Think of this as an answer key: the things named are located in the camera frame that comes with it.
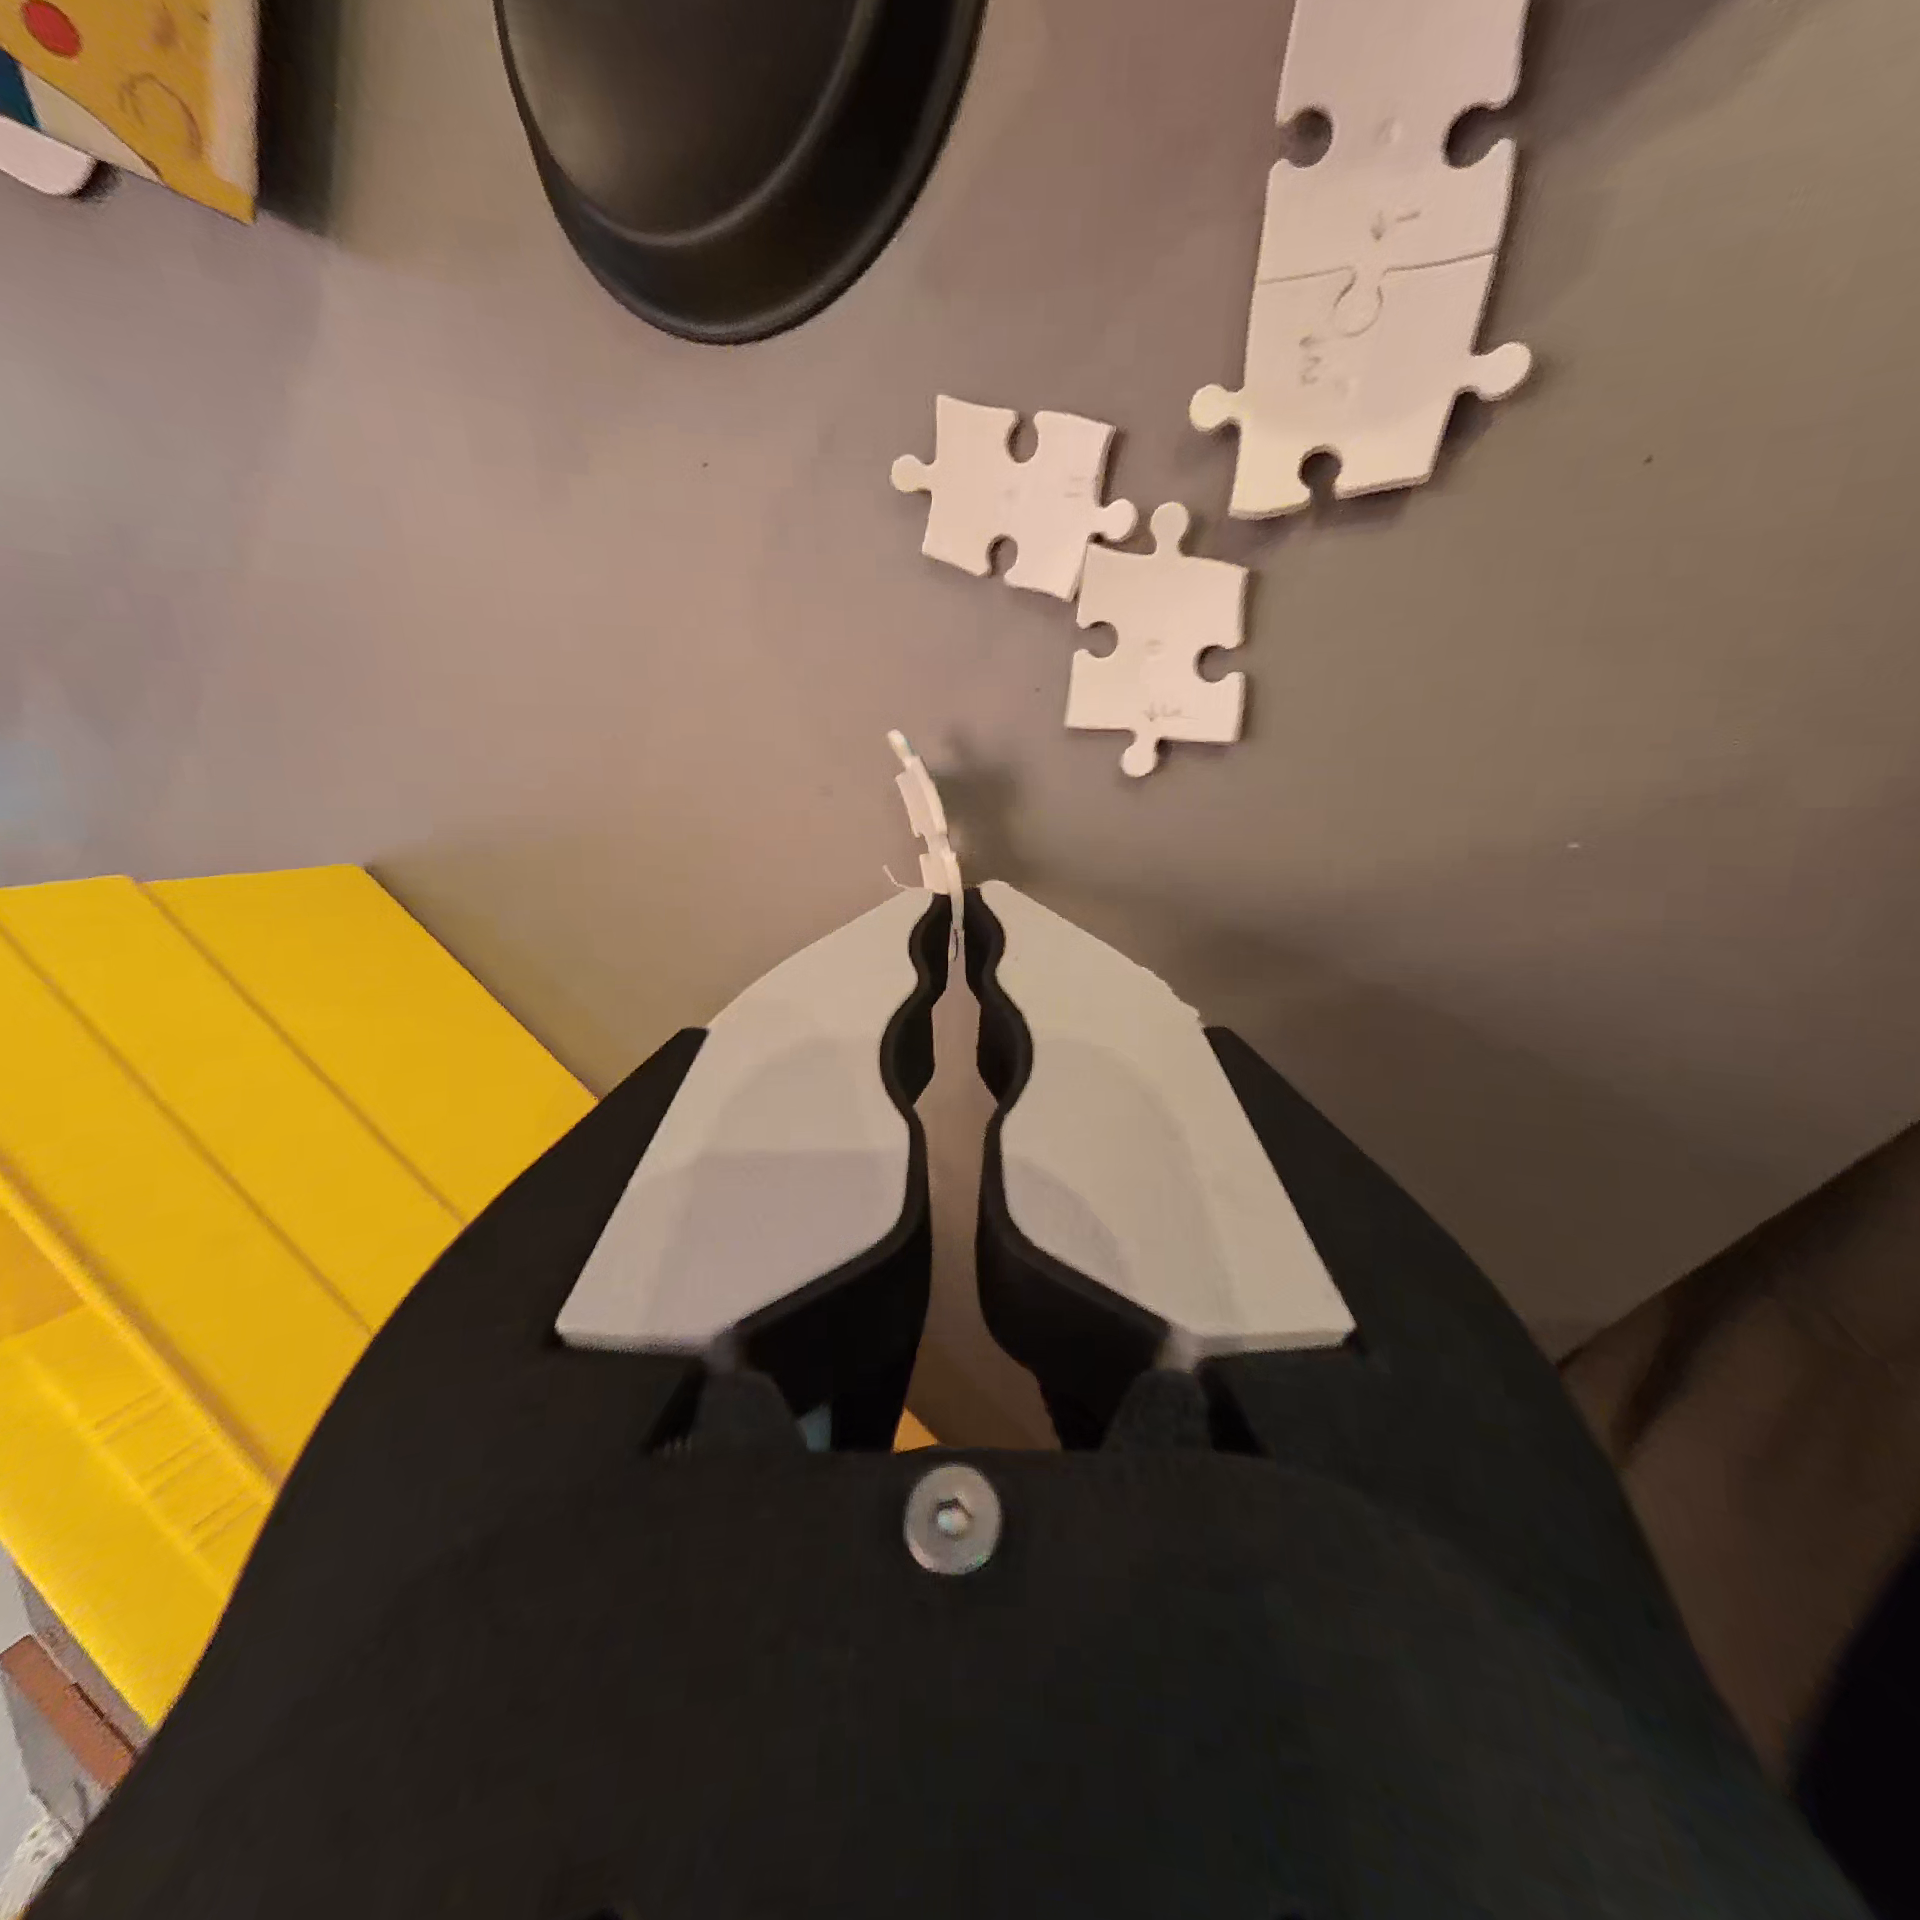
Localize colourful puzzle box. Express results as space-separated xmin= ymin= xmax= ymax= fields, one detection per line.
xmin=0 ymin=0 xmax=261 ymax=227

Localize person's beige trousers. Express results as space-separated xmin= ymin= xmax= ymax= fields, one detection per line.
xmin=1557 ymin=1118 xmax=1920 ymax=1788

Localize yellow plastic bin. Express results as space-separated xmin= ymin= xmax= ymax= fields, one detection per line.
xmin=0 ymin=861 xmax=601 ymax=1735

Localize black round puzzle stand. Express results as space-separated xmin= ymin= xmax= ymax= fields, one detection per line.
xmin=492 ymin=0 xmax=992 ymax=347

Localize joined white puzzle pieces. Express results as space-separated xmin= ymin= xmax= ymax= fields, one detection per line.
xmin=888 ymin=394 xmax=1137 ymax=606
xmin=1188 ymin=0 xmax=1536 ymax=520

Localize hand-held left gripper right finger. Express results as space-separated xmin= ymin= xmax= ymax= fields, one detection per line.
xmin=965 ymin=879 xmax=1359 ymax=1452

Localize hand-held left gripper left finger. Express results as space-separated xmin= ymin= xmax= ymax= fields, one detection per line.
xmin=556 ymin=884 xmax=951 ymax=1452

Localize single white puzzle piece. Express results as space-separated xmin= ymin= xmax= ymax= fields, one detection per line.
xmin=883 ymin=728 xmax=965 ymax=963
xmin=1063 ymin=502 xmax=1249 ymax=779

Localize person's black jacket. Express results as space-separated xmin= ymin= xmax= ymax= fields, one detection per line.
xmin=1784 ymin=1528 xmax=1920 ymax=1920

